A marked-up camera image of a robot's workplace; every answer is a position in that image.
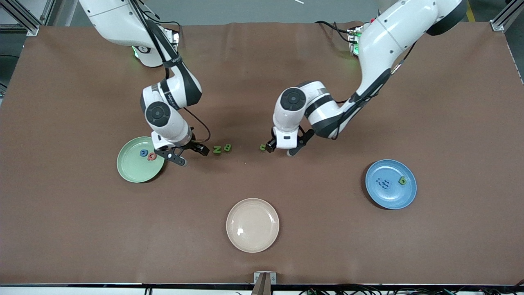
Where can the light green plate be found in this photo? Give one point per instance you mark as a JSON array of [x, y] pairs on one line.
[[131, 168]]

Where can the grey metal bracket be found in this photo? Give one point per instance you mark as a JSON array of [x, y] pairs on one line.
[[272, 277]]

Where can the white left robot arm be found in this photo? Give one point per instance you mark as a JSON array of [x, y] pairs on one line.
[[389, 37]]

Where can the tan pointed post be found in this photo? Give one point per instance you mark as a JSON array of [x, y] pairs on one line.
[[262, 287]]

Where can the brown table cover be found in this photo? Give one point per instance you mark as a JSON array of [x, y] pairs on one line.
[[82, 237]]

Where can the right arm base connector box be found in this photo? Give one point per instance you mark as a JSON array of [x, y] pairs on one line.
[[174, 39]]

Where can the aluminium frame profile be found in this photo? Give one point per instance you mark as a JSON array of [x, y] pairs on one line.
[[497, 25], [33, 30]]

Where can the red capital letter Q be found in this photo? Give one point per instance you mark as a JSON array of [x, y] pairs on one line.
[[150, 156]]

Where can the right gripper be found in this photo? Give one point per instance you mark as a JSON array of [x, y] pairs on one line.
[[193, 145]]

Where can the blue small letter m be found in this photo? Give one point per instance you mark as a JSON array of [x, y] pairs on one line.
[[386, 185]]

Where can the beige plate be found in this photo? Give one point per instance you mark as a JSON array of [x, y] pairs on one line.
[[252, 225]]

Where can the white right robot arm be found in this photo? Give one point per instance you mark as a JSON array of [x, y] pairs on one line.
[[118, 20]]

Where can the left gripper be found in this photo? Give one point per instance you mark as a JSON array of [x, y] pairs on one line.
[[271, 146]]

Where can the green capital letter B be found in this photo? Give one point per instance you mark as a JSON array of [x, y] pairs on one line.
[[227, 147]]

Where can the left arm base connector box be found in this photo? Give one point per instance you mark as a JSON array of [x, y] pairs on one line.
[[354, 41]]

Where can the blue plate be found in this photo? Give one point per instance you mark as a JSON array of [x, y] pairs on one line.
[[389, 198]]

